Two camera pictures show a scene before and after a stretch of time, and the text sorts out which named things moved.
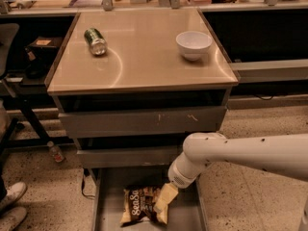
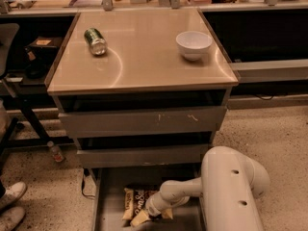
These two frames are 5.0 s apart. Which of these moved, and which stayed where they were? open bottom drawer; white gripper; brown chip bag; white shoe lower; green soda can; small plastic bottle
Moved: white gripper; brown chip bag
Stayed: small plastic bottle; open bottom drawer; green soda can; white shoe lower
